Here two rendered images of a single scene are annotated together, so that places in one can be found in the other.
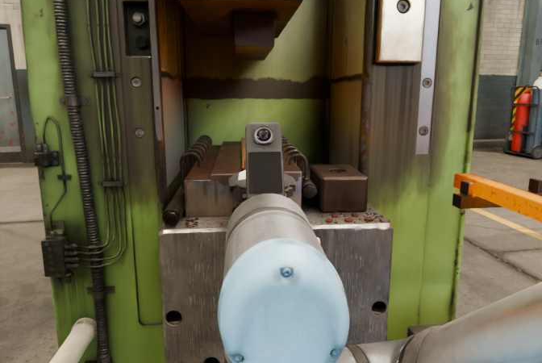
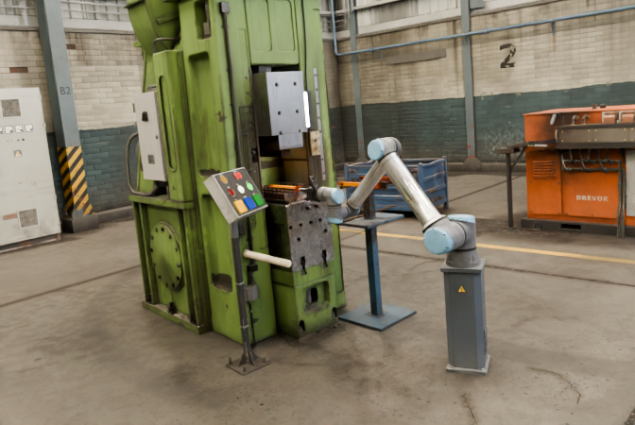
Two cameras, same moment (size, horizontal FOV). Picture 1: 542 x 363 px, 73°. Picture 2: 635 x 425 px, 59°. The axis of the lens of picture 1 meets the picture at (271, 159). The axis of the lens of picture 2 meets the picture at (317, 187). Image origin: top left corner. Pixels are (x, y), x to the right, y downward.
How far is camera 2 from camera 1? 3.28 m
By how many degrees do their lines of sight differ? 36
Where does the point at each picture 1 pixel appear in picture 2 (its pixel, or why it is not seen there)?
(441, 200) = not seen: hidden behind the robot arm
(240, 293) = (334, 193)
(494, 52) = not seen: hidden behind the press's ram
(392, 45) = (314, 150)
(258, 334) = (337, 196)
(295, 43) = not seen: hidden behind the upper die
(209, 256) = (296, 210)
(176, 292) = (290, 220)
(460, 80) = (329, 157)
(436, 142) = (327, 176)
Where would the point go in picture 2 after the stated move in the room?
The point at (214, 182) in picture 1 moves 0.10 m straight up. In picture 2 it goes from (289, 194) to (288, 178)
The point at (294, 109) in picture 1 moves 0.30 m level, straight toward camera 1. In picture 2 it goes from (269, 172) to (290, 174)
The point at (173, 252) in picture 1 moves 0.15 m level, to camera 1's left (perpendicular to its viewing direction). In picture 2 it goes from (289, 210) to (269, 214)
